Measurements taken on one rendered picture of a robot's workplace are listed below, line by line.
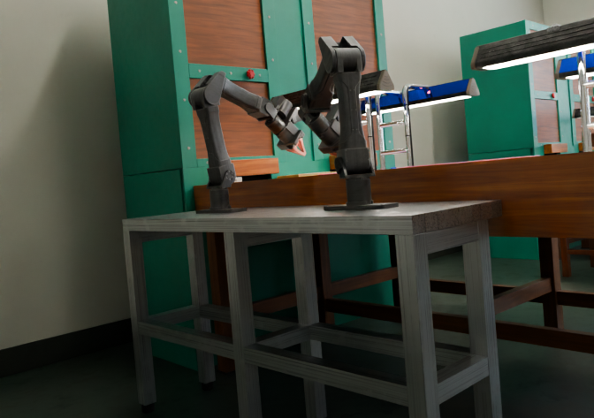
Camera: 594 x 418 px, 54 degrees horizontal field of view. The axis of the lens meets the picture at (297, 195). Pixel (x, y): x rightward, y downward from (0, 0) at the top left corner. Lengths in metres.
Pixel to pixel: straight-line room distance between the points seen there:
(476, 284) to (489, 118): 3.55
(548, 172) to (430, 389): 0.54
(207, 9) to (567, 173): 1.73
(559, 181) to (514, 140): 3.38
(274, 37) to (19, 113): 1.21
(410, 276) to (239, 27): 1.77
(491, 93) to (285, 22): 2.38
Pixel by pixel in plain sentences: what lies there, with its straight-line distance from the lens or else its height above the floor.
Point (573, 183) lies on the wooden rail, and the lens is 1.41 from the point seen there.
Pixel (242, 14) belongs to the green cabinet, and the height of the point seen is 1.51.
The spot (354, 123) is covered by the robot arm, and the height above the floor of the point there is 0.89.
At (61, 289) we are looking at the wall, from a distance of 3.02.
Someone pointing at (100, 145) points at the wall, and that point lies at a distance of 3.10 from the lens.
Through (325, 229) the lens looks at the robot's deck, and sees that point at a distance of 1.33.
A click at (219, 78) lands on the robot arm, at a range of 1.95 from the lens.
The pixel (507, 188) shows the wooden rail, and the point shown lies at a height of 0.69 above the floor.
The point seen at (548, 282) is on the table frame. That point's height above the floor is 0.23.
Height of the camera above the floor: 0.76
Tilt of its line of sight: 2 degrees down
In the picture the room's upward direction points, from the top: 5 degrees counter-clockwise
